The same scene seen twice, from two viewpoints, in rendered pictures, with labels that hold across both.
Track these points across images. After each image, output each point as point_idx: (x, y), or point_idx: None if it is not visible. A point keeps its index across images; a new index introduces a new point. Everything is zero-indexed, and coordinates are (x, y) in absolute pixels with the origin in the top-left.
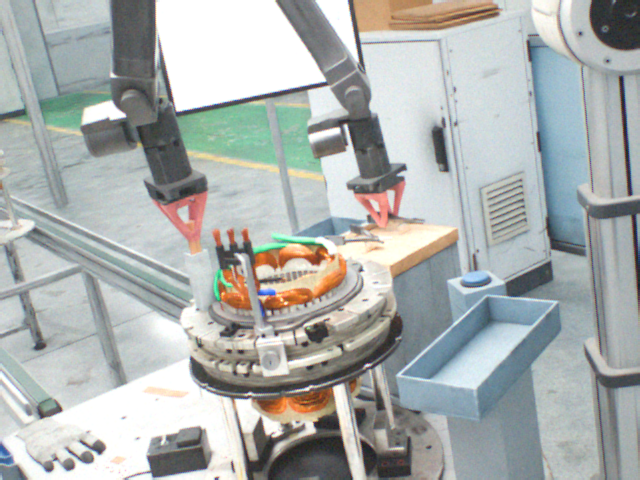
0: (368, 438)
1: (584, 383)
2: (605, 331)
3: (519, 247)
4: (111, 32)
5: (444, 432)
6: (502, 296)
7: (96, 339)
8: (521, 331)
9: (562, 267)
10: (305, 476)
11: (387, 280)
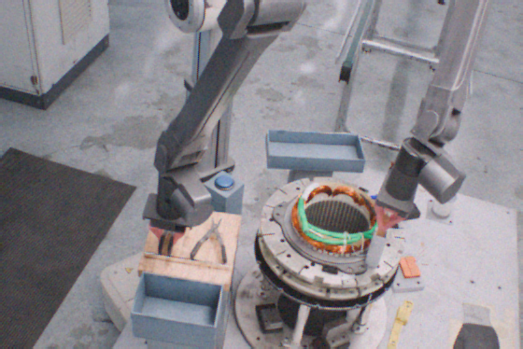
0: (277, 296)
1: None
2: (228, 146)
3: None
4: (468, 81)
5: (241, 272)
6: (269, 148)
7: None
8: (275, 152)
9: None
10: (319, 318)
11: (293, 184)
